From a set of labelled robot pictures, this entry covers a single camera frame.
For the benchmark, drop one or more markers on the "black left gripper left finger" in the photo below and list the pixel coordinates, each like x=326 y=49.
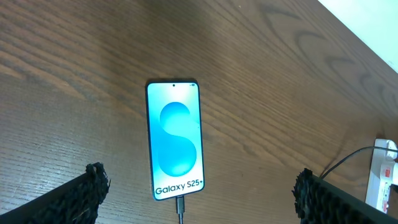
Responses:
x=76 y=201

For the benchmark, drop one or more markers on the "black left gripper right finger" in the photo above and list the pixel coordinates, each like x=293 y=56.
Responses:
x=318 y=202

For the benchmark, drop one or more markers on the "blue Galaxy smartphone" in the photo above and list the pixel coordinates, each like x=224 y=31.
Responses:
x=173 y=111

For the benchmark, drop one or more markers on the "white USB charger adapter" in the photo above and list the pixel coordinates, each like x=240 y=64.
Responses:
x=389 y=151

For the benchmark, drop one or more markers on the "white power strip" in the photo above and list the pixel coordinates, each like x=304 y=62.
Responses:
x=383 y=174

